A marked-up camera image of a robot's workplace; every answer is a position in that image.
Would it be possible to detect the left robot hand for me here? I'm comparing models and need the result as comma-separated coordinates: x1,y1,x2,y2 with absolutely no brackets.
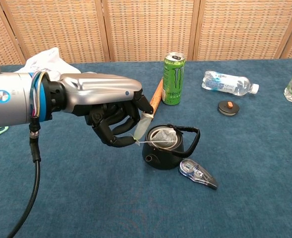
48,73,154,148

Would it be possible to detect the pyramid tea bag with string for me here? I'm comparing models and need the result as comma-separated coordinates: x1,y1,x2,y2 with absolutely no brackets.
130,128,178,149

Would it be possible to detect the black teapot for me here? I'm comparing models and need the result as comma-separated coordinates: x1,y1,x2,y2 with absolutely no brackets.
142,123,201,171

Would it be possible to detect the white cloth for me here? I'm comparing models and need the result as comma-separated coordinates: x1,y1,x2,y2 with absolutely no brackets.
24,47,98,75

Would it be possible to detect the black teapot lid orange knob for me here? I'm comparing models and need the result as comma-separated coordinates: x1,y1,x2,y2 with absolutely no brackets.
218,100,240,117

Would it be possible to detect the wooden rolling stick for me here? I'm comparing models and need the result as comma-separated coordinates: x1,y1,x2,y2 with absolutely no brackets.
148,77,164,117

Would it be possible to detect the green energy drink can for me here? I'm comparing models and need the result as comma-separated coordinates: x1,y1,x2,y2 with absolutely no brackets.
161,52,186,106

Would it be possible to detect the woven folding screen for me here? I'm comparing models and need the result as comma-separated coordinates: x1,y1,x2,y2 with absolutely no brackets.
0,0,292,67

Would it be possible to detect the blue table mat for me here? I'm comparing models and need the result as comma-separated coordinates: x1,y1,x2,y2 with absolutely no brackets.
0,59,292,238

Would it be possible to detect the clear water bottle blue label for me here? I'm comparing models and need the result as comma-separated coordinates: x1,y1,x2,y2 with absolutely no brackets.
201,70,260,97

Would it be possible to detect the correction tape dispenser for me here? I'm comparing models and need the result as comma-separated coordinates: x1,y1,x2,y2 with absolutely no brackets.
178,158,219,191

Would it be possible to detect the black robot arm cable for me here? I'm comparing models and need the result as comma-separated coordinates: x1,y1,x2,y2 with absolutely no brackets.
6,116,42,238

